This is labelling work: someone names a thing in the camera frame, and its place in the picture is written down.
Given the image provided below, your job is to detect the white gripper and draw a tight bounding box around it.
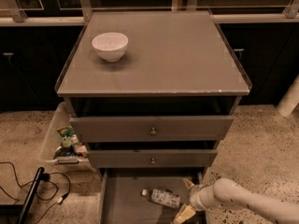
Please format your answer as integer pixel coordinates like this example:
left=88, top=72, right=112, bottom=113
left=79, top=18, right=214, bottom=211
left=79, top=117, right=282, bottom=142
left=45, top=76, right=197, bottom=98
left=173, top=178, right=206, bottom=224

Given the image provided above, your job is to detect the clear plastic water bottle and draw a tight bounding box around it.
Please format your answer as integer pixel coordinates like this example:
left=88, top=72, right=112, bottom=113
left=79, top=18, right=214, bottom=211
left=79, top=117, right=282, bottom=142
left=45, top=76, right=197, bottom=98
left=141, top=189, right=180, bottom=209

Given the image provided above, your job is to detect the grey middle drawer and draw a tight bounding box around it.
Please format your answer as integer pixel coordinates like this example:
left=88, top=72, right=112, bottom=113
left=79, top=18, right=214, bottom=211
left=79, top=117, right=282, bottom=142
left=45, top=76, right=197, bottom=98
left=88, top=149, right=217, bottom=168

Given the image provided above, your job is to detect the grey drawer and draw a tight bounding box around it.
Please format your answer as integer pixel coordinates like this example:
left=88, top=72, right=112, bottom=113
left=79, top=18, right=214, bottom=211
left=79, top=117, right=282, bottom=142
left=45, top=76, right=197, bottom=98
left=100, top=168, right=202, bottom=224
left=70, top=116, right=233, bottom=143
left=88, top=149, right=217, bottom=168

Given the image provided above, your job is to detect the grey bottom drawer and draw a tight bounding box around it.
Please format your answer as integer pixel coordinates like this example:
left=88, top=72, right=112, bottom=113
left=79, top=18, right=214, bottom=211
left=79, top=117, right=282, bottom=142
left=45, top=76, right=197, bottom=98
left=100, top=168, right=202, bottom=224

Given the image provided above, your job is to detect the brass top drawer knob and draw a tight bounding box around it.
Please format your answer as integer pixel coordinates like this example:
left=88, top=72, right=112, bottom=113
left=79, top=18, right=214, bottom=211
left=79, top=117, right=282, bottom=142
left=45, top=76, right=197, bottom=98
left=149, top=127, right=157, bottom=136

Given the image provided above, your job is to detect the grey drawer cabinet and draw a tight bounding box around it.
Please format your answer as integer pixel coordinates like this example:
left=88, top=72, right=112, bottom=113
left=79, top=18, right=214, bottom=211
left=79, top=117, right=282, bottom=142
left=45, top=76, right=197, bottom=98
left=54, top=10, right=253, bottom=179

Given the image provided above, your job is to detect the grey top drawer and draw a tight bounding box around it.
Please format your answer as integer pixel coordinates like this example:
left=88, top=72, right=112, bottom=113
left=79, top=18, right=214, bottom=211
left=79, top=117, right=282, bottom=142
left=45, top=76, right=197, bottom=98
left=70, top=116, right=233, bottom=143

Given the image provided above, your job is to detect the green snack bag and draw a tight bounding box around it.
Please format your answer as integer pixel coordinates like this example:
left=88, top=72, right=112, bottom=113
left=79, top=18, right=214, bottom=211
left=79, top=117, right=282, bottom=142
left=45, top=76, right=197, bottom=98
left=57, top=126, right=75, bottom=137

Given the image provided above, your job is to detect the black flat bar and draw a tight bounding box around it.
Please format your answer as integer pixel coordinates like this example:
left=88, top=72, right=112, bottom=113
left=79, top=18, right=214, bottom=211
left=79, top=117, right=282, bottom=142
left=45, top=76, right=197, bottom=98
left=16, top=167, right=45, bottom=224

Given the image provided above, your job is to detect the white ceramic bowl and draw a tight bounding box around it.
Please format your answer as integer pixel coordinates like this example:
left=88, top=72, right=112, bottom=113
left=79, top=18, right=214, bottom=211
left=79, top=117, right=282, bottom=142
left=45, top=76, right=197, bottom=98
left=92, top=32, right=129, bottom=63

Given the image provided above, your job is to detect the black cable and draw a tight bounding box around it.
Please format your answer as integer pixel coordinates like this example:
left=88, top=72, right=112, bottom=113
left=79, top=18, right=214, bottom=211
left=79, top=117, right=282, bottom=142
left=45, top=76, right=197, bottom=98
left=0, top=161, right=72, bottom=224

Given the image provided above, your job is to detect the metal railing frame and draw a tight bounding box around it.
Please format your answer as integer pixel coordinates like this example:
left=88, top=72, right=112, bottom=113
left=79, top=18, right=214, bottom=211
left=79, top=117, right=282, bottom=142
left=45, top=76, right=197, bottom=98
left=0, top=0, right=299, bottom=26

